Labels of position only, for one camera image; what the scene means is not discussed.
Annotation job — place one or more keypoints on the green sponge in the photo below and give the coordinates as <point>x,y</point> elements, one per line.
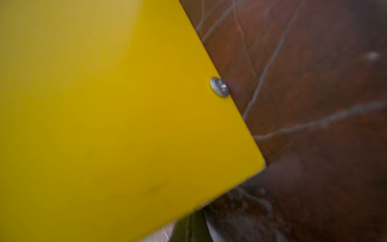
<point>192,228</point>

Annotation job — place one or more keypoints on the yellow shelf with coloured boards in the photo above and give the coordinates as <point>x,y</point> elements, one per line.
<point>109,126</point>

